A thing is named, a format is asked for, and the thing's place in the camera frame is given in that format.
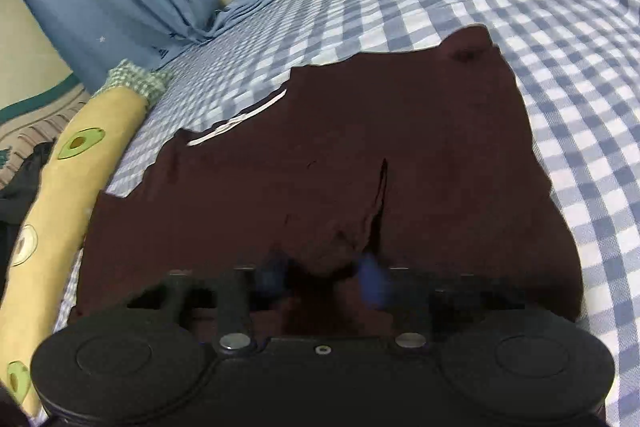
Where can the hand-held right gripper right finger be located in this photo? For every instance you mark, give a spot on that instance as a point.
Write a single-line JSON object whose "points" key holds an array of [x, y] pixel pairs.
{"points": [[372, 281]]}

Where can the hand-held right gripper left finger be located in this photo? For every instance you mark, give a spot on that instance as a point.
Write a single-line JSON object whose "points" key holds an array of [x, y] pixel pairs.
{"points": [[270, 281]]}

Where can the dark navy clothes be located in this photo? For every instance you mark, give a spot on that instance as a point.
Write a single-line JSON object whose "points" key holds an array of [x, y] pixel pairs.
{"points": [[20, 202]]}

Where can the teal trimmed headboard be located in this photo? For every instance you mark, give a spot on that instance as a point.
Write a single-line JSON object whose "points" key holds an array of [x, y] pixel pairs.
{"points": [[35, 112]]}

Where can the dark maroon garment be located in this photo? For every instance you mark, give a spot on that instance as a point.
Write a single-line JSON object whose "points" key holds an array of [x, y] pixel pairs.
{"points": [[350, 132]]}

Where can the yellow avocado print blanket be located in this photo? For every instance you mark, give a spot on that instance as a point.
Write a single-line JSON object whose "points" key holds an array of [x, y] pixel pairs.
{"points": [[95, 142]]}

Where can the green checked pillow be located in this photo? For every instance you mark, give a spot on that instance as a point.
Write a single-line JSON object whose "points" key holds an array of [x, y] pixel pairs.
{"points": [[137, 79]]}

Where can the blue white checked bed sheet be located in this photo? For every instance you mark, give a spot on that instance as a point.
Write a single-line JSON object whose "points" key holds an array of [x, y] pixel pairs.
{"points": [[500, 32]]}

